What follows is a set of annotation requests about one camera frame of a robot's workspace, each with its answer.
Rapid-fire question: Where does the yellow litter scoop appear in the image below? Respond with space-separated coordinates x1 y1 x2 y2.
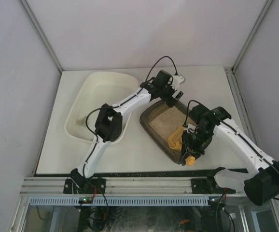
167 126 195 166

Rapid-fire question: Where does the dark grey litter box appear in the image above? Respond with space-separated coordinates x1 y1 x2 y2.
139 101 187 164

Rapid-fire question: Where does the white plastic tub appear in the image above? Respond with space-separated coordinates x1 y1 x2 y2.
65 71 139 143

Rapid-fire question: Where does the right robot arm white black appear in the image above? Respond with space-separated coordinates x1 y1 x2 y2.
179 103 279 206

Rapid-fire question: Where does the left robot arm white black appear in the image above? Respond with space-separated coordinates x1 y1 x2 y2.
70 70 185 191

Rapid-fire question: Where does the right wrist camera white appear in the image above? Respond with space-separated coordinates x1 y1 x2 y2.
187 124 196 133

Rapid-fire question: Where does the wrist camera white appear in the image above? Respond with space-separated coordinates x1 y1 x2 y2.
187 124 196 133
171 75 185 89

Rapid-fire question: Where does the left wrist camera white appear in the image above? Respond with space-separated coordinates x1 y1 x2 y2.
171 75 185 89

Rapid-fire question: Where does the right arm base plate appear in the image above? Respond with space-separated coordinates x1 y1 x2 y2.
191 167 236 194

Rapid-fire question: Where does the aluminium front rail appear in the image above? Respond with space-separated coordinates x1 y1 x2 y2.
20 175 279 196

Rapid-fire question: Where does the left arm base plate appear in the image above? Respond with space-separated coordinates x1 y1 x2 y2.
63 174 106 194

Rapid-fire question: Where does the grey slotted cable duct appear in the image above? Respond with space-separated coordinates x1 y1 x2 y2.
29 196 209 206

